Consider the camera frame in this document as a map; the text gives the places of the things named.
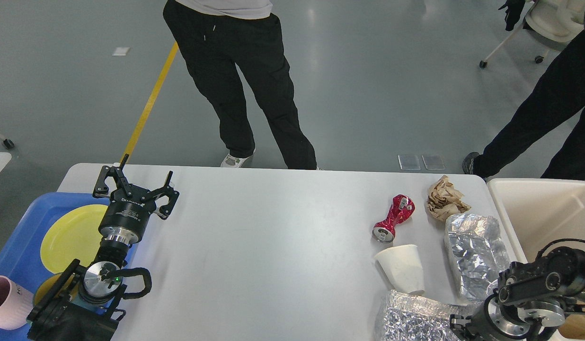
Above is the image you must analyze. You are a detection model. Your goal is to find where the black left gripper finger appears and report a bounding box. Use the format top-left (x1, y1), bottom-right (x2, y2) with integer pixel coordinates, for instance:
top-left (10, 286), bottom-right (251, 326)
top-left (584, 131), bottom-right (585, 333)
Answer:
top-left (92, 154), bottom-right (130, 199)
top-left (140, 171), bottom-right (179, 220)

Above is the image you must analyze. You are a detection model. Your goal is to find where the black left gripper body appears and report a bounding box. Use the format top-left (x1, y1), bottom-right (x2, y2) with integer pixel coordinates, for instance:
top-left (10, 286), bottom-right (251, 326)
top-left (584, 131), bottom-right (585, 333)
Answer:
top-left (98, 186), bottom-right (156, 245)

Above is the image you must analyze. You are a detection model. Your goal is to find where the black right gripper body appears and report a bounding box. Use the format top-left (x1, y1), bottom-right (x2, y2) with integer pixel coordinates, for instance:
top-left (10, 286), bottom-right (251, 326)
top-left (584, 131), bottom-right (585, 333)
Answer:
top-left (466, 296), bottom-right (541, 341)

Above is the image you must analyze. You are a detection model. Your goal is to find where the yellow plastic plate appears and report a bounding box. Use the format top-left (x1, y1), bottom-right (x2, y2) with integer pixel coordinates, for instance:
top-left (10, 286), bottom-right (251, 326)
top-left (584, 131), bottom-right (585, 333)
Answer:
top-left (41, 204), bottom-right (107, 274)

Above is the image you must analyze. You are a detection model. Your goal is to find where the brown paper bag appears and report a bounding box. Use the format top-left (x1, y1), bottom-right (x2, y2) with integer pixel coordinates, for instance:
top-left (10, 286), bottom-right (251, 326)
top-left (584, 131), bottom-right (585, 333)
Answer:
top-left (558, 314), bottom-right (585, 340)

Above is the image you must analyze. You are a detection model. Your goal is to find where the pink ribbed mug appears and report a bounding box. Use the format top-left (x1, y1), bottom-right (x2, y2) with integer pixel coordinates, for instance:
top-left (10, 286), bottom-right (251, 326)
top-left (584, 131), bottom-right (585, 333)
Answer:
top-left (0, 276), bottom-right (34, 330)

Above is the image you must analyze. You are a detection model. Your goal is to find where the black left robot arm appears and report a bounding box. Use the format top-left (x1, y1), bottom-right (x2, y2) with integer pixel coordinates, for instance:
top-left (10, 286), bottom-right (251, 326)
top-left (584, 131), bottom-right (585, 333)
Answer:
top-left (27, 154), bottom-right (179, 341)

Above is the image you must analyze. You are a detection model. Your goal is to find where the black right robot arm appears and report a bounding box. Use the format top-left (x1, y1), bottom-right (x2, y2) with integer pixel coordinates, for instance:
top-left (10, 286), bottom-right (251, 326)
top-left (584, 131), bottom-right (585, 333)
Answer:
top-left (450, 238), bottom-right (585, 341)

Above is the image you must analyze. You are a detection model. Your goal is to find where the white paper cup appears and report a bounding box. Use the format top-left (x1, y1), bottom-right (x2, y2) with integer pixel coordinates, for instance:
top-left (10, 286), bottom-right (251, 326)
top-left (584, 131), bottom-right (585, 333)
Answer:
top-left (374, 244), bottom-right (425, 296)

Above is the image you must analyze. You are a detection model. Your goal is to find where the chair caster at left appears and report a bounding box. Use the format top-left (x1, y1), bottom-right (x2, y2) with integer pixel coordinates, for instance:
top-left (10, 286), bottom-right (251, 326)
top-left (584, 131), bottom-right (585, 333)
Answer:
top-left (0, 133), bottom-right (15, 150)

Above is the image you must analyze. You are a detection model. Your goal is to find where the blue plastic tray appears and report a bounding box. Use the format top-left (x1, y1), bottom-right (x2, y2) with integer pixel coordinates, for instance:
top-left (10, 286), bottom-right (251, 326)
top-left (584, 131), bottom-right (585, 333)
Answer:
top-left (0, 192), bottom-right (109, 341)

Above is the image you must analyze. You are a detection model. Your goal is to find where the beige plastic bin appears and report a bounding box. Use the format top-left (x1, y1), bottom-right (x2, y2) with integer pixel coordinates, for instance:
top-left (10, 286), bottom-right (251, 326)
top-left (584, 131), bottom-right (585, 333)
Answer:
top-left (487, 179), bottom-right (585, 263)

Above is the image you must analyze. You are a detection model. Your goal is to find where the crumpled brown paper ball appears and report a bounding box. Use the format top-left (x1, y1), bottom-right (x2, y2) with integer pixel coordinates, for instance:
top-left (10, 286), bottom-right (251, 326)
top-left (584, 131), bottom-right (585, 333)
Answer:
top-left (426, 175), bottom-right (472, 222)

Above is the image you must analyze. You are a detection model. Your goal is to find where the crushed red soda can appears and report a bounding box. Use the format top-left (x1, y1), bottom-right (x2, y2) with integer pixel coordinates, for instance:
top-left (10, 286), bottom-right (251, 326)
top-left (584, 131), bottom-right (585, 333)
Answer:
top-left (371, 194), bottom-right (415, 242)

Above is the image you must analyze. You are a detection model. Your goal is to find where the floor outlet cover right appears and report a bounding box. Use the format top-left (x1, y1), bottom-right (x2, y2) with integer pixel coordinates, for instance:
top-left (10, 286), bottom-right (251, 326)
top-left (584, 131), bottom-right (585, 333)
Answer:
top-left (421, 154), bottom-right (446, 171)

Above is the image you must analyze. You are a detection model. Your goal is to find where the floor outlet cover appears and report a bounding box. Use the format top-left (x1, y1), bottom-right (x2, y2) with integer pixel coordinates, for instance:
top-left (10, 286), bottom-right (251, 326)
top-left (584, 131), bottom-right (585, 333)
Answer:
top-left (421, 154), bottom-right (446, 171)
top-left (397, 154), bottom-right (422, 171)

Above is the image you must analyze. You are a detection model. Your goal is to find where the floor outlet cover left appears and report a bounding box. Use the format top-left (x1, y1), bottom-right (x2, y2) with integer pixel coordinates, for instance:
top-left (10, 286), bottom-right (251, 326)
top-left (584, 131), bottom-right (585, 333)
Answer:
top-left (397, 154), bottom-right (422, 171)

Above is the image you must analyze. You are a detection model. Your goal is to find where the person in grey sneakers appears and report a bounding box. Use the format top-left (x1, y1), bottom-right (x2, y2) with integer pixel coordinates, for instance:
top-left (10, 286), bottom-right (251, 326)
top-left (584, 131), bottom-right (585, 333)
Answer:
top-left (461, 14), bottom-right (585, 180)

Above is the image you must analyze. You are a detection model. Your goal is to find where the white office chair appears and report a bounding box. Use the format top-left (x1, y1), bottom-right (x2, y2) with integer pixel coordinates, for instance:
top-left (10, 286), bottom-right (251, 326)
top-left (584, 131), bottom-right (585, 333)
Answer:
top-left (479, 0), bottom-right (585, 69)

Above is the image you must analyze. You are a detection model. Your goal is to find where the seated person in black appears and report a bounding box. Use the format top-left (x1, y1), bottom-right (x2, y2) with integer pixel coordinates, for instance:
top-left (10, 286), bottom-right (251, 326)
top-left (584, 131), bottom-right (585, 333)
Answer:
top-left (498, 0), bottom-right (529, 32)

